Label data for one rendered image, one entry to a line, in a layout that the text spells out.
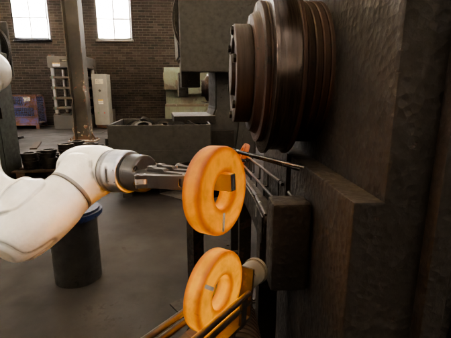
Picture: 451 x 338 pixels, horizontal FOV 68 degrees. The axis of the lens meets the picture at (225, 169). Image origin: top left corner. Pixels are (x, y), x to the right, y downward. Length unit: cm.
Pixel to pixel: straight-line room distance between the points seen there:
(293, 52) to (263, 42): 9
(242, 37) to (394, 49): 42
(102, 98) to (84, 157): 991
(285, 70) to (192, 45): 283
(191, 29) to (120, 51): 786
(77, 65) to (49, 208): 737
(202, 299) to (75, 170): 36
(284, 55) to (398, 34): 28
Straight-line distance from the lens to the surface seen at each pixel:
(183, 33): 364
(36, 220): 69
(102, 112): 1068
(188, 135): 343
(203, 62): 362
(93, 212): 200
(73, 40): 807
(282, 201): 85
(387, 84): 67
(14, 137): 483
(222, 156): 56
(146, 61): 1123
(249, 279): 72
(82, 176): 73
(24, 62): 1236
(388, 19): 70
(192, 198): 52
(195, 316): 61
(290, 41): 86
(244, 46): 93
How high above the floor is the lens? 107
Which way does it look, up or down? 13 degrees down
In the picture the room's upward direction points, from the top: straight up
